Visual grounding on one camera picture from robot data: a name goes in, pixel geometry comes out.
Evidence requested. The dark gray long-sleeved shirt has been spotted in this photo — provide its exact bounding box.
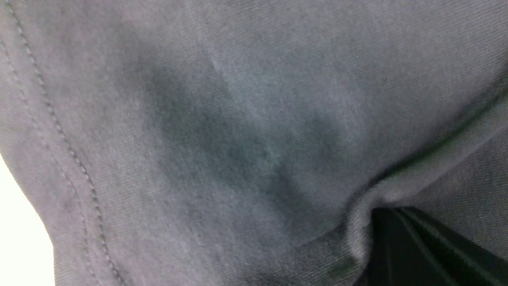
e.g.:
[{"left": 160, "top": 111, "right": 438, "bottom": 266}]
[{"left": 1, "top": 0, "right": 508, "bottom": 286}]

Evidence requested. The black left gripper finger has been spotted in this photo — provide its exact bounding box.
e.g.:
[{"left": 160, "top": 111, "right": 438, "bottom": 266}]
[{"left": 353, "top": 207, "right": 508, "bottom": 286}]

